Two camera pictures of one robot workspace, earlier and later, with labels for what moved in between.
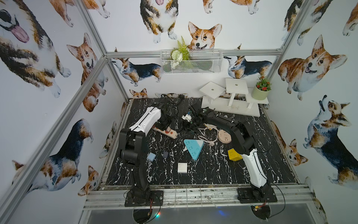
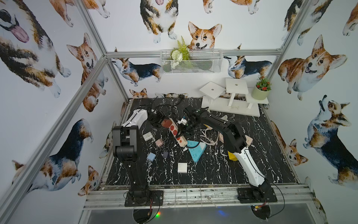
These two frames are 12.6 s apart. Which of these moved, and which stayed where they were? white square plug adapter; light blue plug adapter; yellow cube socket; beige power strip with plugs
Moved: beige power strip with plugs
Stayed: white square plug adapter; light blue plug adapter; yellow cube socket
